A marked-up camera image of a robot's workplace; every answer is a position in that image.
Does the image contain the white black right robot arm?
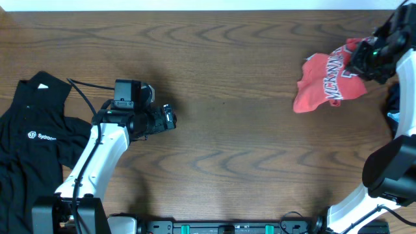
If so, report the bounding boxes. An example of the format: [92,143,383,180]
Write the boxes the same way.
[312,1,415,233]

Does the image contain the black polo shirt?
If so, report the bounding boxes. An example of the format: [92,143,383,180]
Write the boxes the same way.
[1,71,91,233]

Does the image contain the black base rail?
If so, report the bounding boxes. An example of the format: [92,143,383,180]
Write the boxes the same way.
[107,213,390,234]

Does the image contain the dark blue jeans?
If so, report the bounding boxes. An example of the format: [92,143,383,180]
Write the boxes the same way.
[384,83,400,137]

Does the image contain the red orange t-shirt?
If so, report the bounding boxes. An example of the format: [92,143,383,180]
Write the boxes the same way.
[292,37,375,113]

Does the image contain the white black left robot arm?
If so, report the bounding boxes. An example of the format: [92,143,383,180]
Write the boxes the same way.
[32,79,177,233]

